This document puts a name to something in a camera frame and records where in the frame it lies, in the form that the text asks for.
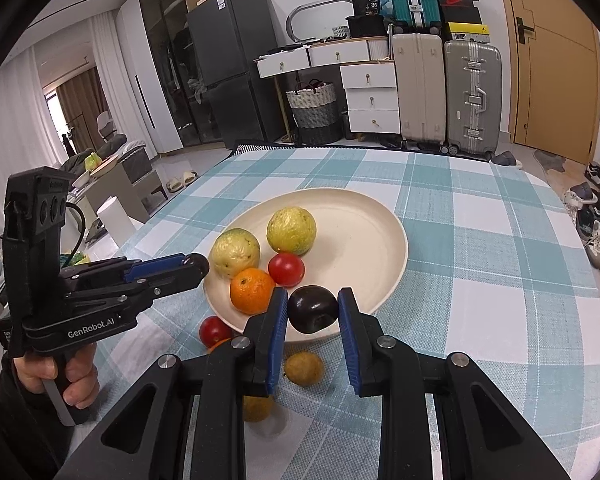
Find woven laundry basket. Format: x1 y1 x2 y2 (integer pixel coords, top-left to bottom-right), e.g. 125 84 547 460
285 80 343 145

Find white sheer curtain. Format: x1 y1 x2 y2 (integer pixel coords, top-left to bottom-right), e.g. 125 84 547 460
0 45 46 241
90 12 131 151

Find red tomato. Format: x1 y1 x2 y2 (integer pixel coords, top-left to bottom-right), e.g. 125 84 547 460
268 252 306 288
199 315 233 348

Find dark grey refrigerator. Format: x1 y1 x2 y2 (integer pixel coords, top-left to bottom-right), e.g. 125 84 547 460
186 0 286 150

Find dark purple plum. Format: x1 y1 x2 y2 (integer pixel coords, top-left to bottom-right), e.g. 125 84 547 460
287 285 340 335

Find brown longan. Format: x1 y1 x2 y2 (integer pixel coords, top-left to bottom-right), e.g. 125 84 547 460
242 394 275 423
284 351 325 387

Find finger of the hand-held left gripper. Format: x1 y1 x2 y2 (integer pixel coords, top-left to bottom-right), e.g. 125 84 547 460
65 252 211 311
60 254 187 283

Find white dressing table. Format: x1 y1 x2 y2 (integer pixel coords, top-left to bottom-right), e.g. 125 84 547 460
252 37 396 143

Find yellow guava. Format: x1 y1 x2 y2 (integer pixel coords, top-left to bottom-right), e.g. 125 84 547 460
209 228 261 279

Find teal checkered tablecloth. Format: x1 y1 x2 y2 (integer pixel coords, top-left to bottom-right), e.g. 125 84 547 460
62 146 600 480

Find grey slipper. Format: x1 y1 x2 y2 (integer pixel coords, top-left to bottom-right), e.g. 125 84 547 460
490 150 523 170

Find plain black shoe box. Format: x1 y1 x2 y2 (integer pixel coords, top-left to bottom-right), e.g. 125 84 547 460
440 7 483 26

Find white drawer chest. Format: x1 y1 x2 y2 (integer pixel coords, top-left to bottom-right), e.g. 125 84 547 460
340 62 402 136

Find person's left forearm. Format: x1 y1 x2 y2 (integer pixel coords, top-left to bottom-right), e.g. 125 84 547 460
0 375 81 480

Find brown curtain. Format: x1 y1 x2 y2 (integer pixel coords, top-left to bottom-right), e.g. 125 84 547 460
55 67 106 151

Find black and white patterned rug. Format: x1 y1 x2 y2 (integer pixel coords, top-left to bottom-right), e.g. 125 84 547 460
227 140 341 156

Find white office chair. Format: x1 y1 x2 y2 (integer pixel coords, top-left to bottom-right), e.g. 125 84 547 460
96 111 118 141

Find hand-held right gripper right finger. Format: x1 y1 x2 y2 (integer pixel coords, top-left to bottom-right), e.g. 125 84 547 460
337 287 573 480

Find beige suitcase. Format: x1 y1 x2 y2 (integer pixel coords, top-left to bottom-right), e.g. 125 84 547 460
391 32 448 151

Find dark glass-door cabinet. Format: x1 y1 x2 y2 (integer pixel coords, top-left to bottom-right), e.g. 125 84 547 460
137 0 221 148

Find green guava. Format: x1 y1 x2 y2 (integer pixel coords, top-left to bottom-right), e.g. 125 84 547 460
266 207 317 256

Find silver suitcase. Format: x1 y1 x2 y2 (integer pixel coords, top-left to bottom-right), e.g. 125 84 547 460
442 40 503 161

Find oval mirror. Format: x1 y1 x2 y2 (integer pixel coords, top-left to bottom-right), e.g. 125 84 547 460
285 0 358 43

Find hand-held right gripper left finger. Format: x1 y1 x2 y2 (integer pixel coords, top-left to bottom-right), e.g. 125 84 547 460
55 286 289 480

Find white cylindrical appliance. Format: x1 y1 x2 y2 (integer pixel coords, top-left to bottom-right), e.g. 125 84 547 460
96 196 131 241

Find pile of sneakers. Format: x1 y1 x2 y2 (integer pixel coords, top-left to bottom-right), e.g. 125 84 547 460
562 160 600 281

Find grey sofa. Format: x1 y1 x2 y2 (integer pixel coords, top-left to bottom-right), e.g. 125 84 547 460
60 132 148 181

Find white wardrobe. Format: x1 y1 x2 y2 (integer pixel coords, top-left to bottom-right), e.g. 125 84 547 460
116 0 163 156

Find cream round plate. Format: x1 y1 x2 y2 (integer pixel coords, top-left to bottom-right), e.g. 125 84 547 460
202 187 408 343

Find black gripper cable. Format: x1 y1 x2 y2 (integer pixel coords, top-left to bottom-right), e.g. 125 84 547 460
60 202 87 266

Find wooden door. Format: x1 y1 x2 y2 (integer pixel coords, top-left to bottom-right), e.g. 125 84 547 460
492 0 600 165

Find grey coffee table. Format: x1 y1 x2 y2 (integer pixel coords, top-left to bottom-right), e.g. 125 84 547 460
75 162 166 226

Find grey doormat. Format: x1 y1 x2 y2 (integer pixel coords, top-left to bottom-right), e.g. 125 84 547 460
532 147 568 173

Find person's left hand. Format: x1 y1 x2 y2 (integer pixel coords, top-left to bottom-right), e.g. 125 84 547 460
12 342 101 408

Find black storage box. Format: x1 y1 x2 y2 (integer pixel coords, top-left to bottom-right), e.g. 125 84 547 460
345 14 387 38

